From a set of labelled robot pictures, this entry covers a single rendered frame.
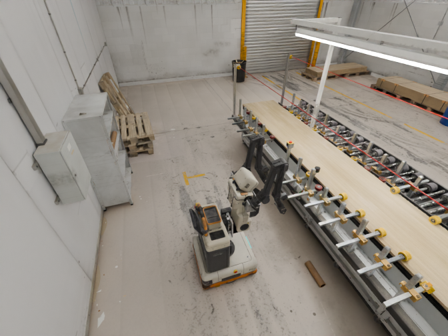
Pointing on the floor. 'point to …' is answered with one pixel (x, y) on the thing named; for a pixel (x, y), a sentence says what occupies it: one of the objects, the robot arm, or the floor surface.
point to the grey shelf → (100, 147)
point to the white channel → (365, 37)
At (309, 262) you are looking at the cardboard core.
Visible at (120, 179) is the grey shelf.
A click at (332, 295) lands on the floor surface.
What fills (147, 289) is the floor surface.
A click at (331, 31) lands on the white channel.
